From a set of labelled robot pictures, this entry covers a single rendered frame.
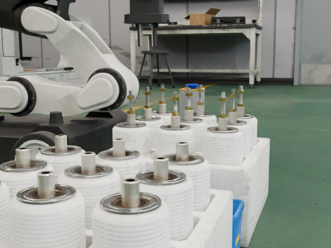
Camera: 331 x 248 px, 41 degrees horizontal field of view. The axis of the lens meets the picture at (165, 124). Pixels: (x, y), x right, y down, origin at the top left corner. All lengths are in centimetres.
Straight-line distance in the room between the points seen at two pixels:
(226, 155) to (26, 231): 57
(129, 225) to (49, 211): 11
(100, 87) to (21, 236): 93
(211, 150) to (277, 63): 519
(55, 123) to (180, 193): 87
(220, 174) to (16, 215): 54
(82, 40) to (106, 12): 537
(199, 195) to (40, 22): 100
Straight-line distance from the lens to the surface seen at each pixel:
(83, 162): 70
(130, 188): 54
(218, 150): 103
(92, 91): 147
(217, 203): 78
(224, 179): 101
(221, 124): 105
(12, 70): 383
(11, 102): 165
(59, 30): 155
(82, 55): 154
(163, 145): 107
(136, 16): 121
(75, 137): 142
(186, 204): 64
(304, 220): 124
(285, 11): 620
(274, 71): 619
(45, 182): 59
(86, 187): 66
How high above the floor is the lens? 43
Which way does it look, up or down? 9 degrees down
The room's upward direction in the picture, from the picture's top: straight up
